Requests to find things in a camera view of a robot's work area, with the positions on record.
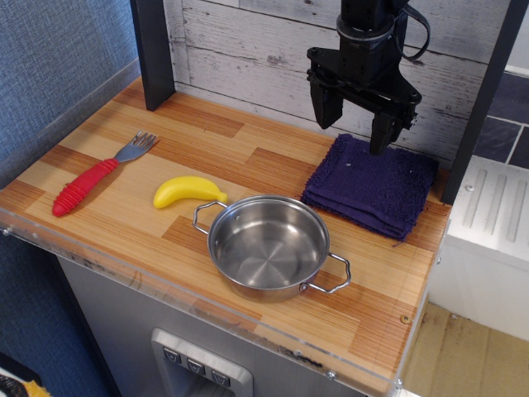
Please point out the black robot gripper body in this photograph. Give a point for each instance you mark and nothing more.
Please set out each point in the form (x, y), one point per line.
(367, 64)

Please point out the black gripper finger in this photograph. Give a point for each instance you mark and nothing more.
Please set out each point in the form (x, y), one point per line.
(385, 130)
(326, 100)

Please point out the purple towel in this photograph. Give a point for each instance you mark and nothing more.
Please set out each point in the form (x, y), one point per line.
(384, 193)

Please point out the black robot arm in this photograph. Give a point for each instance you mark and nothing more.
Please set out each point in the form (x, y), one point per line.
(376, 15)

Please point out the yellow toy banana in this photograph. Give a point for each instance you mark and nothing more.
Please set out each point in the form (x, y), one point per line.
(187, 187)

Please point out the white toy sink drainboard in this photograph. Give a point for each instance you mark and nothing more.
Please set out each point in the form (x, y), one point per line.
(491, 207)

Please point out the small stainless steel pot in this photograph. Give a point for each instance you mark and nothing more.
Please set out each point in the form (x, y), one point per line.
(269, 248)

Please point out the silver toy fridge dispenser panel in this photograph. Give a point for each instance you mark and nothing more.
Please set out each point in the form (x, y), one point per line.
(189, 370)

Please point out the clear acrylic table edge guard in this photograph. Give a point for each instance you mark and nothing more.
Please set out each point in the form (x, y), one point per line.
(122, 305)

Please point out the yellow object at corner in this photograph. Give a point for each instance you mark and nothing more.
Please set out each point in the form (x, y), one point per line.
(34, 390)

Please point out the black right frame post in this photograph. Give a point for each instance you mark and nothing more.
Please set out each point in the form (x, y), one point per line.
(507, 36)

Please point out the red handled metal fork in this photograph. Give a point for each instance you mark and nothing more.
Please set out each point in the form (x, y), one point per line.
(77, 190)

